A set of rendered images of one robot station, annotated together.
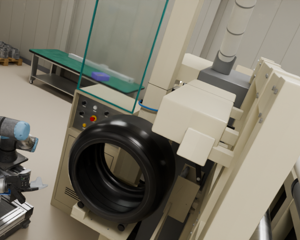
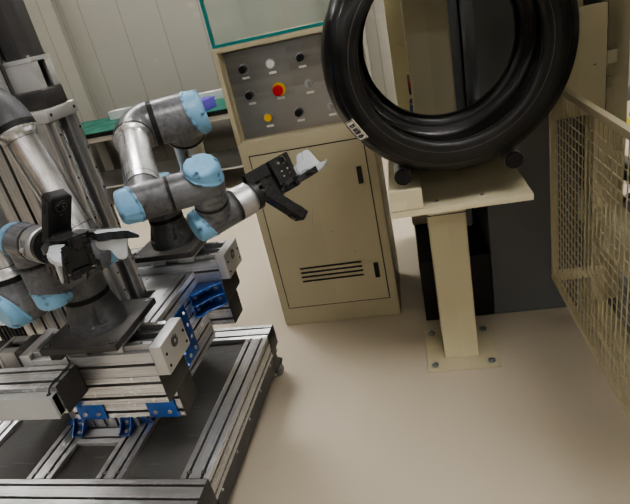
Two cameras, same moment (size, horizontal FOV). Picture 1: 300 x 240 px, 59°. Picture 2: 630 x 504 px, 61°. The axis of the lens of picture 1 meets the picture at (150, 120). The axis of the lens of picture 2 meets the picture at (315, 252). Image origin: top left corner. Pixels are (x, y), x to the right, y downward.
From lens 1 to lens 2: 0.86 m
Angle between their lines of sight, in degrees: 4
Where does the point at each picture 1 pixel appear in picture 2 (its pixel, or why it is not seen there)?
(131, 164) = (431, 77)
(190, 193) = (594, 32)
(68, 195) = (314, 282)
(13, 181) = (263, 175)
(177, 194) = not seen: hidden behind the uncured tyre
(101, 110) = (285, 60)
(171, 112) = not seen: outside the picture
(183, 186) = not seen: hidden behind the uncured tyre
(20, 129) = (194, 102)
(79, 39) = (107, 78)
